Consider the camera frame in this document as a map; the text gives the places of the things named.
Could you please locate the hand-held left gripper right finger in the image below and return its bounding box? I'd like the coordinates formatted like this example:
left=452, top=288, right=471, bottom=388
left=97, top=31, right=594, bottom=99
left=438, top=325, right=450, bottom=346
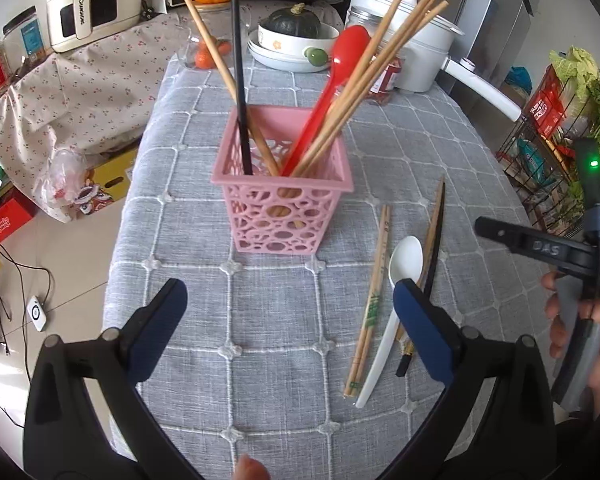
left=380, top=280, right=563, bottom=480

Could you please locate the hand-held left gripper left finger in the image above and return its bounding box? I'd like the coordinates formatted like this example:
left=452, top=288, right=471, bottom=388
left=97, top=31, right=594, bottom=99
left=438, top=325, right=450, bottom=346
left=22, top=277, right=206, bottom=480

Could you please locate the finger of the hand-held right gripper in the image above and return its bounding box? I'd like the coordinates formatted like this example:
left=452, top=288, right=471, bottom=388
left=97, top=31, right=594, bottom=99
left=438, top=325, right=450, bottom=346
left=474, top=216, right=521, bottom=257

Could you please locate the green print bamboo chopstick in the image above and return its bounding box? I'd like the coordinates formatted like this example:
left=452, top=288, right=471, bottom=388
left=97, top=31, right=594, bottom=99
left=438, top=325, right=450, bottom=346
left=344, top=205, right=387, bottom=397
left=352, top=206, right=392, bottom=396

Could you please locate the white plastic spoon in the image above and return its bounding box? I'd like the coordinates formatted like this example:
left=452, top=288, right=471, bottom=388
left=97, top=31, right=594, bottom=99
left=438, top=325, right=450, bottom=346
left=355, top=236, right=424, bottom=408

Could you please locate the pink plastic utensil basket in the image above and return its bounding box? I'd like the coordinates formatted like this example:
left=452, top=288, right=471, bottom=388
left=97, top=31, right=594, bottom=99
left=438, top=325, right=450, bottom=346
left=211, top=104, right=355, bottom=256

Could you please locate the red plastic spoon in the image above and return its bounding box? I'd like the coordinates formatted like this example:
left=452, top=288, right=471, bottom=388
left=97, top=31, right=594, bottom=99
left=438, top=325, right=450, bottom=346
left=280, top=25, right=372, bottom=177

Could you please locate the person's left hand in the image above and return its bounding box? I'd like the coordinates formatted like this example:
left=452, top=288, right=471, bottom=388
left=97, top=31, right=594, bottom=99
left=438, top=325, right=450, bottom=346
left=235, top=455, right=269, bottom=480

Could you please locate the small white device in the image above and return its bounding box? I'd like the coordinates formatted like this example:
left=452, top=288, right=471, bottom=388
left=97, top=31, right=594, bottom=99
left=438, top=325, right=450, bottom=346
left=25, top=295, right=48, bottom=333

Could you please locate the grey checked tablecloth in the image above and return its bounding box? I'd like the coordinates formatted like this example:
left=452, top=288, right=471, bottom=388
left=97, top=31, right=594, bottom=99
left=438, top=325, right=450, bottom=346
left=102, top=50, right=556, bottom=480

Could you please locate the red snack packet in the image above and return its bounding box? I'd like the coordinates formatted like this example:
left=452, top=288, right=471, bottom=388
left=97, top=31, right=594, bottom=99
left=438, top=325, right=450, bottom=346
left=522, top=65, right=568, bottom=138

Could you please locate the blue plastic bag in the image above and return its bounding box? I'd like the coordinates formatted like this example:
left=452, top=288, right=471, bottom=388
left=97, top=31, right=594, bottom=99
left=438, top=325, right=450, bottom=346
left=502, top=66, right=533, bottom=93

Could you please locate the yellow cardboard box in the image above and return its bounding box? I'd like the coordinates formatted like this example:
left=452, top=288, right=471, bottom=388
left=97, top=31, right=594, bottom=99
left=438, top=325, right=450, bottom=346
left=75, top=147, right=141, bottom=216

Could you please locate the clear plastic bag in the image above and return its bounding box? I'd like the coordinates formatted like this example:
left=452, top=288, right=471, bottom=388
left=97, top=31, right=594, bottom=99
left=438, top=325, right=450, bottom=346
left=45, top=149, right=98, bottom=206

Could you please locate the red cardboard box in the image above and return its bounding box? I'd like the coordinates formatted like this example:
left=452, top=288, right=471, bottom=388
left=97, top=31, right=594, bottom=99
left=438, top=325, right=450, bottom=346
left=0, top=195, right=38, bottom=243

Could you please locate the white electric pot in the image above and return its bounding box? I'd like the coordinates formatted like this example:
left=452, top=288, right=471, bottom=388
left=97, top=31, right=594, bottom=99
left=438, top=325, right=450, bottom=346
left=349, top=0, right=523, bottom=122

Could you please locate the napa cabbage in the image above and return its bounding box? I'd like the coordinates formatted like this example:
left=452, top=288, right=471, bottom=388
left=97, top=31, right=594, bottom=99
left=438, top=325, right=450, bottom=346
left=549, top=46, right=600, bottom=106

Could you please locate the grey refrigerator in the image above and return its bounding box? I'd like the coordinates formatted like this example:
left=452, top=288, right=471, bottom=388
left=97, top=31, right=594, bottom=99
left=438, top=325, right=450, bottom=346
left=447, top=0, right=551, bottom=106

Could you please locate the small floral print cloth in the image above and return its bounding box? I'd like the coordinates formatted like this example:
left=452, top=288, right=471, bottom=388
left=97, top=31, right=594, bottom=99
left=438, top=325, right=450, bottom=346
left=0, top=0, right=346, bottom=223

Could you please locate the bowl with green squash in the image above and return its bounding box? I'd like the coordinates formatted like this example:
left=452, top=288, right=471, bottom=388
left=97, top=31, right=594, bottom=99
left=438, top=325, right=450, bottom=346
left=247, top=30, right=333, bottom=72

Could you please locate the glass jar with wooden lid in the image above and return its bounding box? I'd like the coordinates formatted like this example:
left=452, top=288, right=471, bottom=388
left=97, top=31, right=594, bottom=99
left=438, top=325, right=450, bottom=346
left=177, top=2, right=251, bottom=71

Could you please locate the dark green squash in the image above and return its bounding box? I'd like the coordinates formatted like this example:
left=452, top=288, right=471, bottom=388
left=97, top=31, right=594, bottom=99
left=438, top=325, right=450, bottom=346
left=270, top=2, right=322, bottom=40

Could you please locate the clear container with black lid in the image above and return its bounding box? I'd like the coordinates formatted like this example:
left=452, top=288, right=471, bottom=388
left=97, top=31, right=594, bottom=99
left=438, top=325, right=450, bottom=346
left=2, top=6, right=51, bottom=68

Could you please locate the black wire rack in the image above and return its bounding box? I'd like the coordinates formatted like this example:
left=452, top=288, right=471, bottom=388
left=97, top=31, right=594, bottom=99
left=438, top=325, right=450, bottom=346
left=497, top=65, right=600, bottom=241

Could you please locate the black cable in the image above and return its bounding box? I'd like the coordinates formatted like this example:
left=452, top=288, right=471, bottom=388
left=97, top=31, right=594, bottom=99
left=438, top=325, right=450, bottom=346
left=0, top=232, right=56, bottom=356

